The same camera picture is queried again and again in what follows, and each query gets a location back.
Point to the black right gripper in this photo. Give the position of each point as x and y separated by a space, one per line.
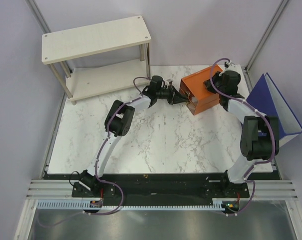
216 78

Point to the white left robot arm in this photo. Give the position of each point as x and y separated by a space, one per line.
118 123

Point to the blue binder folder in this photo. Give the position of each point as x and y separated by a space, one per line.
266 97

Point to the right blue cable duct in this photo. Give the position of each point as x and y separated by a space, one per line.
228 203

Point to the white two-tier shelf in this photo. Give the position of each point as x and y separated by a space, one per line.
82 83

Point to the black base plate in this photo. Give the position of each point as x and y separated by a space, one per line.
163 190

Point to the left blue cable duct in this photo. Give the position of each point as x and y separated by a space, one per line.
63 204

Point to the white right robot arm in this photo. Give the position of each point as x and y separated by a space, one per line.
259 141

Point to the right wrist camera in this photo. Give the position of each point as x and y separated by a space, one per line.
228 64

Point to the blue cable duct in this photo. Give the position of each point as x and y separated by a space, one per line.
63 204
228 203

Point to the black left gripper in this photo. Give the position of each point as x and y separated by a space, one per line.
178 98

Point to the orange drawer box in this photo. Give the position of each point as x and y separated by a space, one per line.
194 83

